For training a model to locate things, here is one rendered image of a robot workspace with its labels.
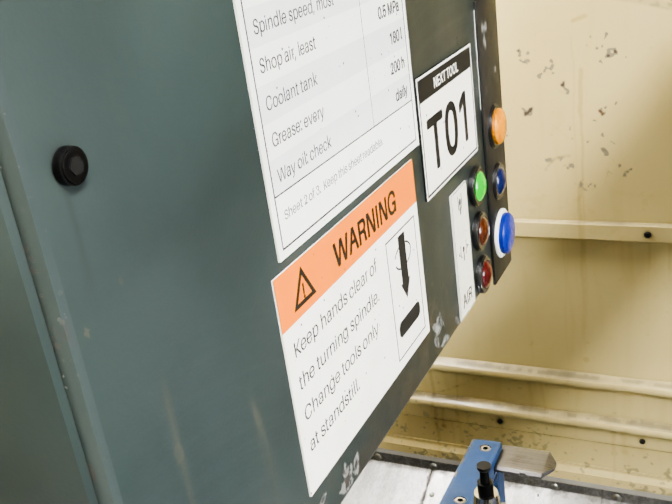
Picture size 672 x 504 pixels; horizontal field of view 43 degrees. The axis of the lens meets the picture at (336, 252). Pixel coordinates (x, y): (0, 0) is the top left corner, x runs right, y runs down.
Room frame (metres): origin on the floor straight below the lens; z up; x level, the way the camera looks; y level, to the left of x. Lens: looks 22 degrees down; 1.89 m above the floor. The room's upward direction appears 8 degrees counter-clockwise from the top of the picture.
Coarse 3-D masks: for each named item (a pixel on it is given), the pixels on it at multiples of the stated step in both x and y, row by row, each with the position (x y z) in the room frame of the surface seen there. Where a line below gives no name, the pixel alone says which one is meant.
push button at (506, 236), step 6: (504, 216) 0.58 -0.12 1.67; (510, 216) 0.58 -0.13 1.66; (504, 222) 0.57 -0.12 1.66; (510, 222) 0.58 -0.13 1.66; (504, 228) 0.57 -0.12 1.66; (510, 228) 0.57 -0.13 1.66; (498, 234) 0.57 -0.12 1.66; (504, 234) 0.57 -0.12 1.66; (510, 234) 0.57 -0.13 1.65; (504, 240) 0.57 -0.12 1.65; (510, 240) 0.57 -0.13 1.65; (504, 246) 0.57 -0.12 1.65; (510, 246) 0.57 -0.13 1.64; (504, 252) 0.57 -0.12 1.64
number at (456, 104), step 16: (464, 80) 0.53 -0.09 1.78; (448, 96) 0.50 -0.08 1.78; (464, 96) 0.53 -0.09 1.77; (448, 112) 0.50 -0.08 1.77; (464, 112) 0.53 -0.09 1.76; (448, 128) 0.50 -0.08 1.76; (464, 128) 0.53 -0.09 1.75; (448, 144) 0.50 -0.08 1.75; (464, 144) 0.52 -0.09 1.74; (448, 160) 0.50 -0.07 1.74
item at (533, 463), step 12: (504, 456) 0.90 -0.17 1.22; (516, 456) 0.90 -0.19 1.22; (528, 456) 0.89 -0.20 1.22; (540, 456) 0.89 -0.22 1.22; (552, 456) 0.89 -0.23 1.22; (504, 468) 0.88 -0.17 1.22; (516, 468) 0.87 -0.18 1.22; (528, 468) 0.87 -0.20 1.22; (540, 468) 0.87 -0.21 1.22; (552, 468) 0.87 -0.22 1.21
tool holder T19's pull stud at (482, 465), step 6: (480, 462) 0.75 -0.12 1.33; (486, 462) 0.75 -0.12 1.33; (480, 468) 0.74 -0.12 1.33; (486, 468) 0.74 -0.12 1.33; (480, 474) 0.74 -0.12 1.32; (486, 474) 0.74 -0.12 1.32; (480, 480) 0.74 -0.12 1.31; (486, 480) 0.74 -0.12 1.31; (492, 480) 0.74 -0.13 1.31; (480, 486) 0.74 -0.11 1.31; (486, 486) 0.73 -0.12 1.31; (492, 486) 0.74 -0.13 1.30; (480, 492) 0.74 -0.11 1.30; (486, 492) 0.73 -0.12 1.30; (492, 492) 0.74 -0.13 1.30
